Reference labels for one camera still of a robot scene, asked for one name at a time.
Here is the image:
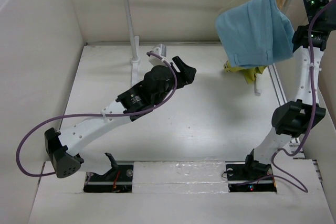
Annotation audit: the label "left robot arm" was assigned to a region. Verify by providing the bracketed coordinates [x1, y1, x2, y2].
[45, 56, 196, 180]

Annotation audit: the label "yellow-green garment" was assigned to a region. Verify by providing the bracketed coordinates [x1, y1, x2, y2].
[224, 60, 267, 84]

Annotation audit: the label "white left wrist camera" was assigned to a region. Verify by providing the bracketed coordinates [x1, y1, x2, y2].
[147, 44, 166, 66]

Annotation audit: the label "light blue trousers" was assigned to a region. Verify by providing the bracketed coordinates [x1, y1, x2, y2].
[215, 0, 294, 68]

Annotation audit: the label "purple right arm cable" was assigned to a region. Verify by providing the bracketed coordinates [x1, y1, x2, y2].
[237, 0, 336, 193]

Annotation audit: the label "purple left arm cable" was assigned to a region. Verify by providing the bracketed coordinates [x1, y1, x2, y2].
[15, 50, 179, 190]

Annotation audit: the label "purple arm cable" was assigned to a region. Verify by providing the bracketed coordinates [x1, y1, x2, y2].
[237, 0, 336, 193]
[15, 50, 179, 190]

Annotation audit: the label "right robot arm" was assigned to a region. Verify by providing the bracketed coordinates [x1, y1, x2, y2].
[242, 0, 335, 180]

